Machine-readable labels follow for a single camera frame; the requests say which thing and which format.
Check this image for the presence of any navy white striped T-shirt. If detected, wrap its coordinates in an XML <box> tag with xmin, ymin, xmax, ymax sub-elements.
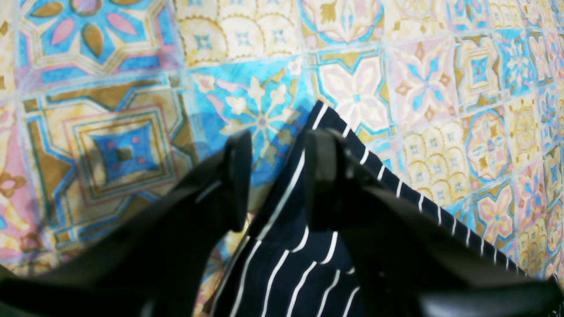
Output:
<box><xmin>209</xmin><ymin>100</ymin><xmax>564</xmax><ymax>317</ymax></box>

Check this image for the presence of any patterned tile tablecloth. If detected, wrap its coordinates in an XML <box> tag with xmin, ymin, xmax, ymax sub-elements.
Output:
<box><xmin>1</xmin><ymin>0</ymin><xmax>563</xmax><ymax>317</ymax></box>

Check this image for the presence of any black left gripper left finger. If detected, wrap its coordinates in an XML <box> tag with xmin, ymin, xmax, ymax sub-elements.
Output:
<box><xmin>1</xmin><ymin>131</ymin><xmax>252</xmax><ymax>317</ymax></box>

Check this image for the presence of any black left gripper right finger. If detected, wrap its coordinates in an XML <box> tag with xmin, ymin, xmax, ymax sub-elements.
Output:
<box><xmin>304</xmin><ymin>129</ymin><xmax>563</xmax><ymax>317</ymax></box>

